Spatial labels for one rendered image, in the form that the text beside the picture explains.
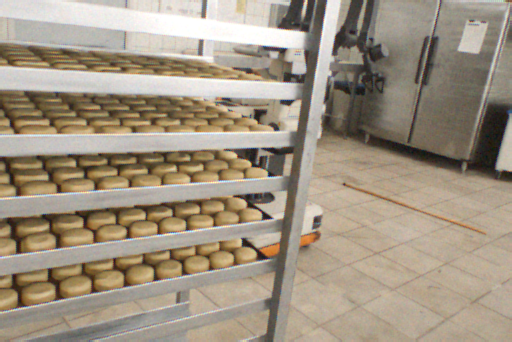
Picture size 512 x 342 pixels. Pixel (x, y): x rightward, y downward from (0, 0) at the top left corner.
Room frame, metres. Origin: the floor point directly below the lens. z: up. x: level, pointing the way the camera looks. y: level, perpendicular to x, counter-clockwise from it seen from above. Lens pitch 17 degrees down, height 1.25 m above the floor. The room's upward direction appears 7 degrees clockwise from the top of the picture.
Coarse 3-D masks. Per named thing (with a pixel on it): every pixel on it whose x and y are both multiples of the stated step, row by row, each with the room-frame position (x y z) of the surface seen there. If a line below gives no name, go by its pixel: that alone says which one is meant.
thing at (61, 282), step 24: (240, 240) 0.97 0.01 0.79; (96, 264) 0.79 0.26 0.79; (120, 264) 0.82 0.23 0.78; (144, 264) 0.81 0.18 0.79; (168, 264) 0.82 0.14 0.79; (192, 264) 0.84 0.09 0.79; (216, 264) 0.86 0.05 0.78; (240, 264) 0.90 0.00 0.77; (0, 288) 0.68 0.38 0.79; (24, 288) 0.69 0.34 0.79; (48, 288) 0.70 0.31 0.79; (72, 288) 0.71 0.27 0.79; (96, 288) 0.74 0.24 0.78
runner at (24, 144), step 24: (0, 144) 0.62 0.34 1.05; (24, 144) 0.63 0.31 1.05; (48, 144) 0.65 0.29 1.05; (72, 144) 0.67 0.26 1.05; (96, 144) 0.69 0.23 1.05; (120, 144) 0.71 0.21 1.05; (144, 144) 0.73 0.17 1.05; (168, 144) 0.75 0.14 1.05; (192, 144) 0.78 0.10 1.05; (216, 144) 0.80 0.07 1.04; (240, 144) 0.83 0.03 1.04; (264, 144) 0.86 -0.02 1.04; (288, 144) 0.89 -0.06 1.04
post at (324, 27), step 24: (336, 0) 0.88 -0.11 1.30; (336, 24) 0.89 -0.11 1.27; (312, 48) 0.89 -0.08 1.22; (312, 72) 0.88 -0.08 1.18; (312, 96) 0.87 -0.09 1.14; (312, 120) 0.88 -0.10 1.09; (312, 144) 0.88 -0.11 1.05; (312, 168) 0.89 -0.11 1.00; (288, 192) 0.89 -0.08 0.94; (288, 216) 0.88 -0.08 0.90; (288, 240) 0.87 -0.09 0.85; (288, 264) 0.88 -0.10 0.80; (288, 288) 0.88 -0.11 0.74
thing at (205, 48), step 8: (208, 0) 1.25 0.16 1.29; (216, 0) 1.26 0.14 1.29; (208, 8) 1.25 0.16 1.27; (216, 8) 1.26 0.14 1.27; (208, 16) 1.25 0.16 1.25; (216, 16) 1.26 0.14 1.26; (200, 40) 1.26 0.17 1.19; (208, 40) 1.25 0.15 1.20; (200, 48) 1.26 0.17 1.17; (208, 48) 1.25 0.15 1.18; (208, 56) 1.26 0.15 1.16; (184, 296) 1.25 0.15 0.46
